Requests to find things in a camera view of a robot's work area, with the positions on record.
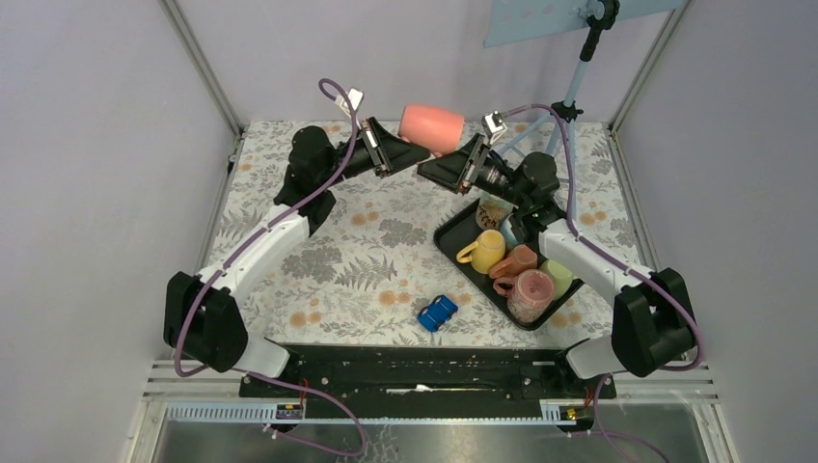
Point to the beige patterned tall mug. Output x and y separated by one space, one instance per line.
492 211

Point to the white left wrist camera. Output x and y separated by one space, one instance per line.
351 102

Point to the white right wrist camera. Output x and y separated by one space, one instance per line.
494 127

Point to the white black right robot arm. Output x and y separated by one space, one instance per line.
653 320

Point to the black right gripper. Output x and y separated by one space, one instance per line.
450 171

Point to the white slotted cable duct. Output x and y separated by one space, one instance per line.
410 410

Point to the light green mug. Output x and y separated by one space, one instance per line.
560 275

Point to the large pink speckled mug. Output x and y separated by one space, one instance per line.
527 295

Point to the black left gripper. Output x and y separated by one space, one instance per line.
389 153

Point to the yellow ceramic mug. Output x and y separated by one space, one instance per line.
482 254

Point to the terracotta floral mug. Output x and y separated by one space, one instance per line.
518 260

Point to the light blue perforated board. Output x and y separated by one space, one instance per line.
512 21

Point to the blue toy car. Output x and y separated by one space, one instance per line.
439 311

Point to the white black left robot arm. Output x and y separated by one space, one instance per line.
202 320

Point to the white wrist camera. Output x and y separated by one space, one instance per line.
351 102
494 127

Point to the pink ceramic mug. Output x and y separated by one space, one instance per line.
436 129

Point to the floral patterned table mat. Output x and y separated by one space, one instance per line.
364 275

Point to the light blue tripod stand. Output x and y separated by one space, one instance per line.
565 108

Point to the light blue mug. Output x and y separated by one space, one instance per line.
511 231

